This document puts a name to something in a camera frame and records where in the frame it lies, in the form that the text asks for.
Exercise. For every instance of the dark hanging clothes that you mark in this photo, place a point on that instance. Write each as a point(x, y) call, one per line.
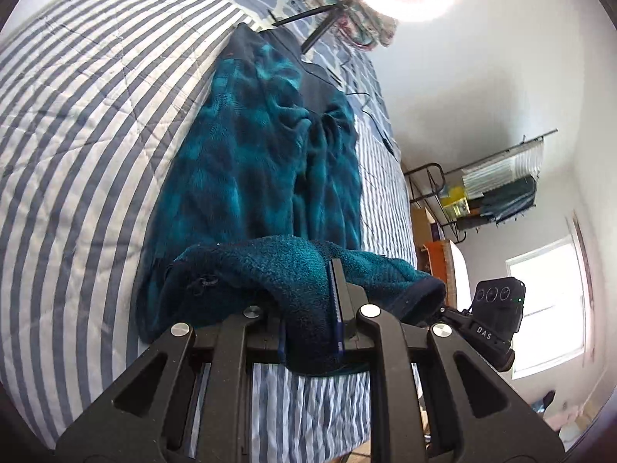
point(500, 204)

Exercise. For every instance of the striped hanging towel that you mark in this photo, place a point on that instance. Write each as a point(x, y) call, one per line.
point(504, 168)

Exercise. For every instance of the orange stool with white cloth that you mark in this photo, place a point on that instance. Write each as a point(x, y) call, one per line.
point(444, 260)

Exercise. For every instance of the black clothes rack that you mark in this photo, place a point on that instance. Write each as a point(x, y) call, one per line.
point(426, 182)

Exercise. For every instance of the black camera box right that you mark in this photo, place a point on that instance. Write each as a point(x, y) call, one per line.
point(498, 304)

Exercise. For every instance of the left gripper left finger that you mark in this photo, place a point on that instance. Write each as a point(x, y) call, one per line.
point(281, 347)

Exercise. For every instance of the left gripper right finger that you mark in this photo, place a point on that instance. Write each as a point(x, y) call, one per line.
point(336, 279)

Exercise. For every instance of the teal plaid fleece jacket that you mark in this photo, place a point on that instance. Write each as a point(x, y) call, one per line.
point(264, 191)

